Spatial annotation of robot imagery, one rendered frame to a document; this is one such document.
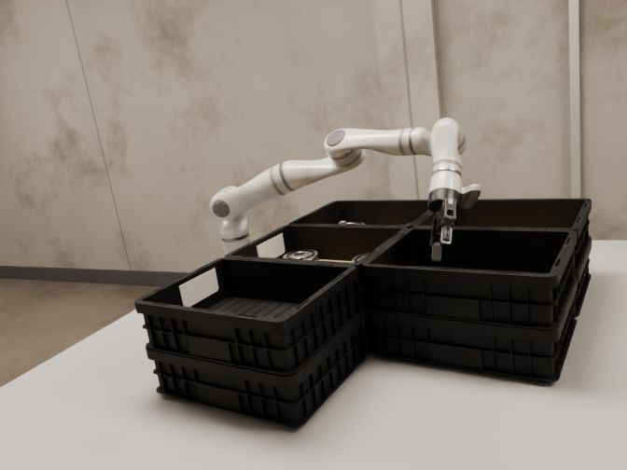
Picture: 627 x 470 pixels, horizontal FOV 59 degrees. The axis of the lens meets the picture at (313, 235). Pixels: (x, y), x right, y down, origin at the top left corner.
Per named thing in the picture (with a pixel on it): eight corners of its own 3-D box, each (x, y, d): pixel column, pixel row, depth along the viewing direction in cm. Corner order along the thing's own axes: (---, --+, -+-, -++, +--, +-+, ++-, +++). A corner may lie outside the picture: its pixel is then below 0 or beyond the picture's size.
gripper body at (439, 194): (424, 200, 134) (422, 234, 130) (433, 182, 126) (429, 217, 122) (455, 205, 133) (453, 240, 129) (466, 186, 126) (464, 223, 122)
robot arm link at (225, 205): (275, 167, 158) (285, 159, 167) (201, 201, 169) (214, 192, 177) (289, 196, 161) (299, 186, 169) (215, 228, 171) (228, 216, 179)
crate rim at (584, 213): (411, 235, 146) (411, 227, 145) (447, 206, 170) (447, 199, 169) (578, 240, 124) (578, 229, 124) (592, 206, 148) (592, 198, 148)
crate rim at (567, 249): (360, 275, 121) (359, 265, 121) (411, 235, 145) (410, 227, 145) (556, 289, 100) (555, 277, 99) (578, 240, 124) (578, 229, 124)
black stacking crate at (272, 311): (143, 352, 121) (132, 304, 118) (229, 299, 145) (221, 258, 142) (291, 382, 100) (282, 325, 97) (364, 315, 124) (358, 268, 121)
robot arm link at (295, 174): (366, 145, 161) (292, 177, 171) (351, 123, 154) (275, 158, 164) (369, 167, 155) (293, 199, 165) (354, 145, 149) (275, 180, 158)
